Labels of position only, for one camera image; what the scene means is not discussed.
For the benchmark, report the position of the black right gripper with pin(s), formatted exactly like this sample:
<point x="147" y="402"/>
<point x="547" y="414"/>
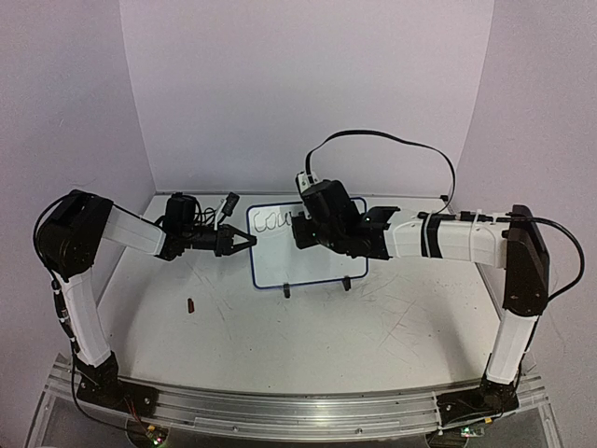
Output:
<point x="300" y="238"/>

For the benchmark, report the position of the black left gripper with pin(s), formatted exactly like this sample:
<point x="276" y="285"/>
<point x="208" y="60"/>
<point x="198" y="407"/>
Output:
<point x="226" y="241"/>

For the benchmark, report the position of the small blue-framed whiteboard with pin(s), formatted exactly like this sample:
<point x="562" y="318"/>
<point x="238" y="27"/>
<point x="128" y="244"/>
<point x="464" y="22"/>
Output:
<point x="276" y="262"/>

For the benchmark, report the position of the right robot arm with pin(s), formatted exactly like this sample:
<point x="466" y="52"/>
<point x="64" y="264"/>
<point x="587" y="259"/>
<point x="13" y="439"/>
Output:
<point x="511" y="242"/>

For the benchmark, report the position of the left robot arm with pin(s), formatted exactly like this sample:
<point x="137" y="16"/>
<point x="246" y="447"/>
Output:
<point x="67" y="237"/>

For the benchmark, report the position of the black whiteboard stand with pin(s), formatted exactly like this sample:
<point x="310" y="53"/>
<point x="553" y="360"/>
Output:
<point x="346" y="282"/>

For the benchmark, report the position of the left circuit board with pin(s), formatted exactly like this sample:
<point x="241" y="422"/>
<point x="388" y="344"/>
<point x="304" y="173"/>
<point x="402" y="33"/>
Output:
<point x="153" y="436"/>

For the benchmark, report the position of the circuit board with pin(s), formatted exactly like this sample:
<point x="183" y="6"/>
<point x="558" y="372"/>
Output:
<point x="153" y="436"/>
<point x="472" y="431"/>

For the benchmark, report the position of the right circuit board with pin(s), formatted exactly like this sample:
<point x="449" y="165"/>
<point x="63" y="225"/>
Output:
<point x="472" y="431"/>

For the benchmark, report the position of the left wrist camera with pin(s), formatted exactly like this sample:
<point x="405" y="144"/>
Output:
<point x="225" y="209"/>

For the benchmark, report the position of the aluminium front rail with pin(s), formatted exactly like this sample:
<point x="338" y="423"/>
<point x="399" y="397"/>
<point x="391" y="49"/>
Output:
<point x="335" y="417"/>

